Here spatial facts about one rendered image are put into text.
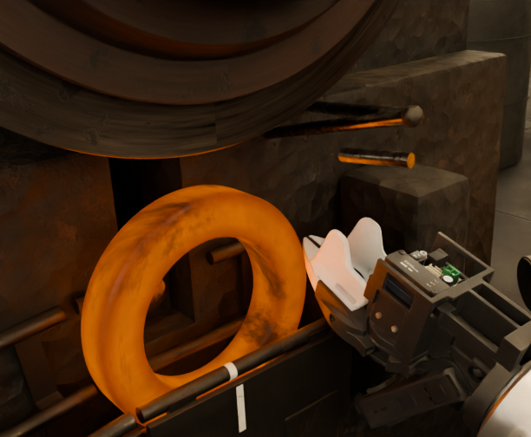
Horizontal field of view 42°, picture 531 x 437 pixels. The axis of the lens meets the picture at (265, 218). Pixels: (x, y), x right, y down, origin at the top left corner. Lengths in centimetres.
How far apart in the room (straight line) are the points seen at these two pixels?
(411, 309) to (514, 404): 9
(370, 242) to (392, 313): 8
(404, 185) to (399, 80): 14
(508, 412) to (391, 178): 25
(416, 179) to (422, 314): 18
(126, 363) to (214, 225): 11
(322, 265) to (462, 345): 13
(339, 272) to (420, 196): 10
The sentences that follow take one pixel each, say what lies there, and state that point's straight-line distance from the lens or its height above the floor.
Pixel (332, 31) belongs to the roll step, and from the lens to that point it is 47.
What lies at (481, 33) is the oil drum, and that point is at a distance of 311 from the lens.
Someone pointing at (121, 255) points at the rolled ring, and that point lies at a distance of 46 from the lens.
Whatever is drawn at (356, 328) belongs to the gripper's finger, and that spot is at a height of 73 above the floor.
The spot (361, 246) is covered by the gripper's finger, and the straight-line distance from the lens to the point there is 58.
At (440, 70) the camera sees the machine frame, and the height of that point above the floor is 87.
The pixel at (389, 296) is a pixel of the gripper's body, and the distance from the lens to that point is 50.
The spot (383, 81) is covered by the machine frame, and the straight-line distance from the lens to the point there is 70.
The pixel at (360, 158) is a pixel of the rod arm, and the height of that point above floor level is 87.
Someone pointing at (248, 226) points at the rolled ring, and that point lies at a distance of 50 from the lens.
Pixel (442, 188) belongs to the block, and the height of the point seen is 80.
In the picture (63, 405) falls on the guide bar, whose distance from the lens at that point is 53.
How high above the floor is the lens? 100
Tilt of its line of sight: 22 degrees down
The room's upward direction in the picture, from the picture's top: 3 degrees counter-clockwise
